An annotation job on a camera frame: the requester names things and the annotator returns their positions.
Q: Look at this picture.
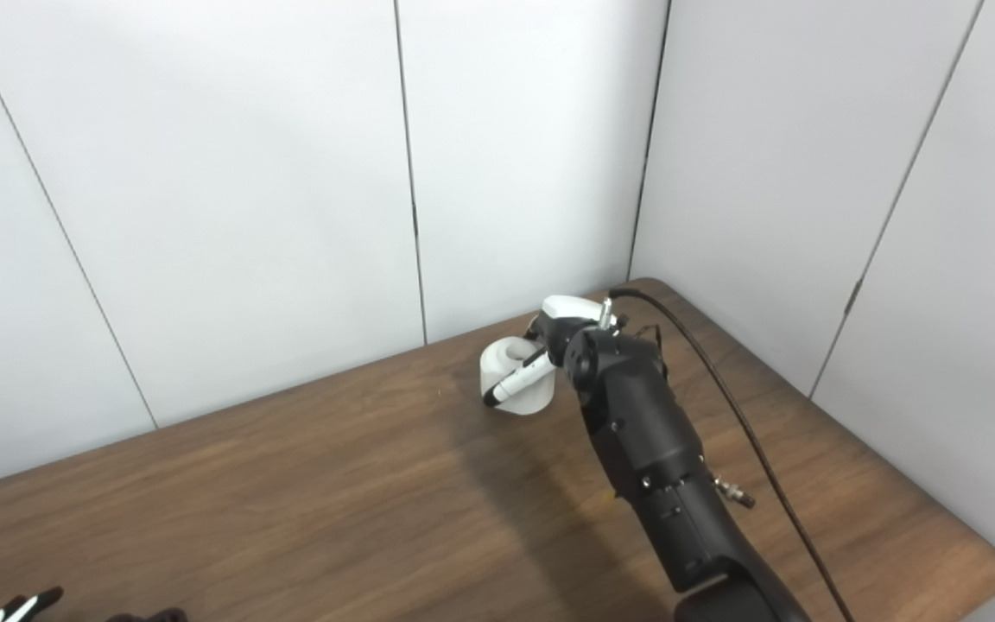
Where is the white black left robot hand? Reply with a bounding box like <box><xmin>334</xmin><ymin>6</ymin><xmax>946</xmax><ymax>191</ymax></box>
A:
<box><xmin>0</xmin><ymin>587</ymin><xmax>65</xmax><ymax>622</ymax></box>

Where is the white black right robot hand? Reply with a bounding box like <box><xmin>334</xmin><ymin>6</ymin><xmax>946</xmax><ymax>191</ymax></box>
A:
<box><xmin>482</xmin><ymin>295</ymin><xmax>621</xmax><ymax>408</ymax></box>

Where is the round white piece with holes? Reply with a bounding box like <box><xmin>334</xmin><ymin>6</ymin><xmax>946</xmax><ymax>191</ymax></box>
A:
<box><xmin>479</xmin><ymin>339</ymin><xmax>561</xmax><ymax>416</ymax></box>

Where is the black flanged holder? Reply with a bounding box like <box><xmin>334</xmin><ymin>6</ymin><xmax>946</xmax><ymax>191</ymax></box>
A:
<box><xmin>105</xmin><ymin>607</ymin><xmax>190</xmax><ymax>622</ymax></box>

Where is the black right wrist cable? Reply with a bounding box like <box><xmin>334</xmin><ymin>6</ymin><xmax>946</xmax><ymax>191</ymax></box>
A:
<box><xmin>608</xmin><ymin>288</ymin><xmax>858</xmax><ymax>622</ymax></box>

